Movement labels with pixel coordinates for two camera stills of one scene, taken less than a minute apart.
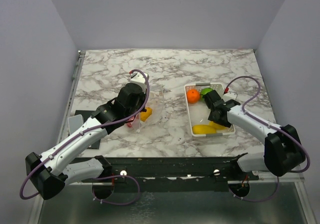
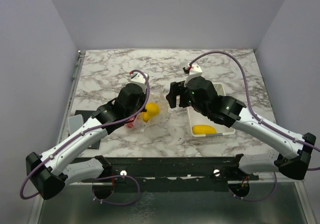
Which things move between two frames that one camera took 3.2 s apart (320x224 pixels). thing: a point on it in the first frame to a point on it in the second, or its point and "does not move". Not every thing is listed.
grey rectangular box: [74, 122] does not move
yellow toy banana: [203, 129] does not move
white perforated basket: [198, 112] does not move
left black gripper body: [133, 110] does not move
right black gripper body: [213, 117] to [197, 106]
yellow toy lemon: [216, 125] to [152, 109]
